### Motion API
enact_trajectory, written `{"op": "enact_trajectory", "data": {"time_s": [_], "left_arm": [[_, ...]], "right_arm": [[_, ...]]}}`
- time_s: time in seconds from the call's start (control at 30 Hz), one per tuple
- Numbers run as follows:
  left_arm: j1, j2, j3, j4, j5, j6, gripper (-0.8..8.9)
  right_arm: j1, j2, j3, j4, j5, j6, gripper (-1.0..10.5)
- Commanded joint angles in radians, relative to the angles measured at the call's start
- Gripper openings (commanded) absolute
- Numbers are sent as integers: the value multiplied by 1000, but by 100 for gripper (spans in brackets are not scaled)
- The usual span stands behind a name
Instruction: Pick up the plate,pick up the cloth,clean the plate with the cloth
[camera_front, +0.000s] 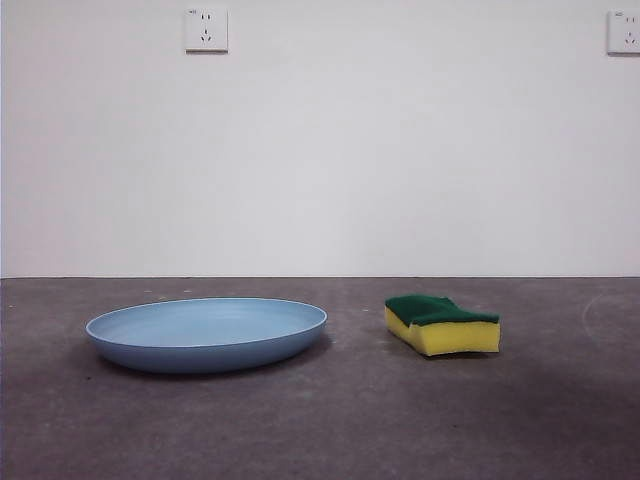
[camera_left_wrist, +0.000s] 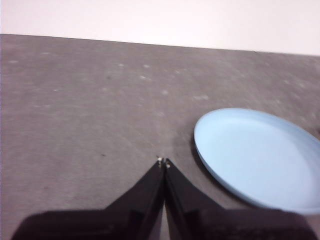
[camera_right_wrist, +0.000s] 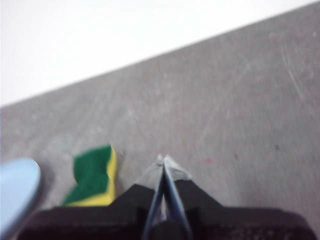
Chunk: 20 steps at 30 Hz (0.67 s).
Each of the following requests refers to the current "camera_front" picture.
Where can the blue round plate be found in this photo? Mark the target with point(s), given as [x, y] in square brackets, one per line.
[200, 340]

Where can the yellow sponge with green scourer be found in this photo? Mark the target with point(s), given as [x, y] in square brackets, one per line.
[450, 337]

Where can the white wall socket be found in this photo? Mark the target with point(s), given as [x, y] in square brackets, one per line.
[625, 32]
[207, 30]

